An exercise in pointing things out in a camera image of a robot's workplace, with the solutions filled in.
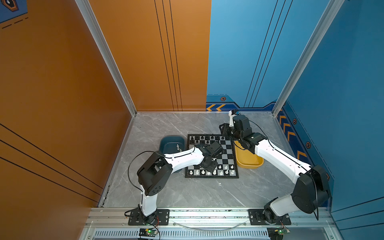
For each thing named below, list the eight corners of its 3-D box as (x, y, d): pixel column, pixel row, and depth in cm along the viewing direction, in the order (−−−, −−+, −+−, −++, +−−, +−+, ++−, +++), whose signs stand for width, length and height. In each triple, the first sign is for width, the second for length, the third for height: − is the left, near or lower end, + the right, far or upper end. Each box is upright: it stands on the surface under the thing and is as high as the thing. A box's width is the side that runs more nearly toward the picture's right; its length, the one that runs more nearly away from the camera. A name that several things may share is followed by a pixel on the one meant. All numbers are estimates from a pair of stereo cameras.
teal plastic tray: (160, 153, 99) (158, 149, 95) (162, 139, 106) (161, 135, 102) (185, 153, 99) (184, 149, 95) (186, 139, 106) (185, 135, 102)
